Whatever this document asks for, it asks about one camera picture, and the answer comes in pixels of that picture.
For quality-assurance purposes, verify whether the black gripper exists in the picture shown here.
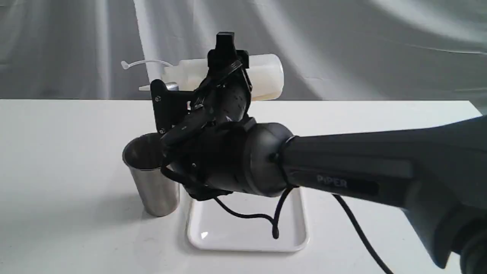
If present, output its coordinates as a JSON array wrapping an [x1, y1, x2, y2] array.
[[160, 32, 251, 201]]

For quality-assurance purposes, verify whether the clear squeeze bottle with oil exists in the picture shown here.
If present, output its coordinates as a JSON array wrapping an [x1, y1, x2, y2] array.
[[121, 54, 285, 101]]

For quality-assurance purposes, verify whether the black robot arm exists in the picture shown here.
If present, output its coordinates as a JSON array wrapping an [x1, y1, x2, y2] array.
[[150, 32, 487, 274]]

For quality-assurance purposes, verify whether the stainless steel cup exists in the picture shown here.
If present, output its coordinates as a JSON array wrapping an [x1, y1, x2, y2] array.
[[122, 132, 180, 217]]

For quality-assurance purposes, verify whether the white plastic tray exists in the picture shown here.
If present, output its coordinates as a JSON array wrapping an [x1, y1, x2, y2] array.
[[186, 189, 309, 253]]

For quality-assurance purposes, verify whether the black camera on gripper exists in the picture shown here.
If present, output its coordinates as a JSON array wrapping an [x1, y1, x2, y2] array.
[[150, 79, 194, 135]]

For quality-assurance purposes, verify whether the black cable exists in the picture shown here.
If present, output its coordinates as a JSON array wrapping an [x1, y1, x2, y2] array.
[[211, 185, 394, 274]]

